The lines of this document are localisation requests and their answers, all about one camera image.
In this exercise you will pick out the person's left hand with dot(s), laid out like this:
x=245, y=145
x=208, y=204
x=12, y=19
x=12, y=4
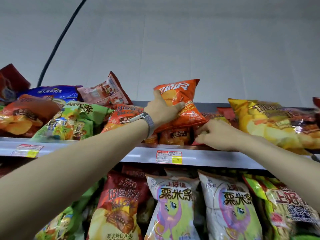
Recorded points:
x=162, y=112

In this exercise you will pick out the person's right hand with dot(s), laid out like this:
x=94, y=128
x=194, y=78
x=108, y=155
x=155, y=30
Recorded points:
x=220, y=136

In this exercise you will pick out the grey store shelving unit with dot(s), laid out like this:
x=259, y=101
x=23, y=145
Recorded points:
x=215, y=161

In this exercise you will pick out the orange chicken flavour chip bag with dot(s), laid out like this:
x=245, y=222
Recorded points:
x=190, y=114

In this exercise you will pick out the red white pouch snack bag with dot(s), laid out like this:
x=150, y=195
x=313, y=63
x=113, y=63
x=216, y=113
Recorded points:
x=105, y=92

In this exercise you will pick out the green prawn cracker bag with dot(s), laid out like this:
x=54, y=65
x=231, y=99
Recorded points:
x=282, y=209

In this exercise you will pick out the person's right forearm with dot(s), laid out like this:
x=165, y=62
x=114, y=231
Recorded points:
x=287, y=167

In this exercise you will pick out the person's left forearm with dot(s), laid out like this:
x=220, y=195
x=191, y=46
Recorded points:
x=62, y=177

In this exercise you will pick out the smartwatch with grey band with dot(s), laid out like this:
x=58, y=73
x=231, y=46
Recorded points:
x=150, y=122

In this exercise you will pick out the red yellow price tag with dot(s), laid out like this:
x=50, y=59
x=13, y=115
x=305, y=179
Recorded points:
x=168, y=157
x=26, y=150

